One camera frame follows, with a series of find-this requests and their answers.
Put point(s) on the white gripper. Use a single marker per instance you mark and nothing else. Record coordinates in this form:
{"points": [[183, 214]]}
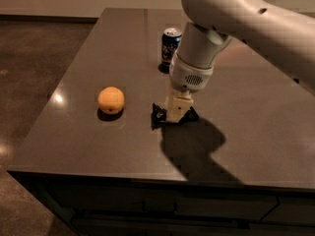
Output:
{"points": [[187, 74]]}

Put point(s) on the black rxbar chocolate wrapper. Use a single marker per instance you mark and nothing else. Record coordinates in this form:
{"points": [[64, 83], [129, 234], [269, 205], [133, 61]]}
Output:
{"points": [[158, 117]]}

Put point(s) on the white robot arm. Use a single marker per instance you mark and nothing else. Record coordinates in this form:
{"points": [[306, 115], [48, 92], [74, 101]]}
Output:
{"points": [[284, 38]]}

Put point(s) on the blue soda can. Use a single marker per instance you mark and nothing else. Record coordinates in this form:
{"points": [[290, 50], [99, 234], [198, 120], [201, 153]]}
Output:
{"points": [[169, 43]]}

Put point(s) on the orange fruit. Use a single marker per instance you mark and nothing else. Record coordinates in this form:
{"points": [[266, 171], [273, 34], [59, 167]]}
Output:
{"points": [[111, 100]]}

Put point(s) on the dark cabinet drawer front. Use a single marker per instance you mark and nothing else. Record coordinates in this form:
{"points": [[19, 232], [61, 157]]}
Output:
{"points": [[208, 204]]}

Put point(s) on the dark drawer handle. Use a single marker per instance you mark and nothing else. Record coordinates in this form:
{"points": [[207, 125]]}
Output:
{"points": [[159, 206]]}

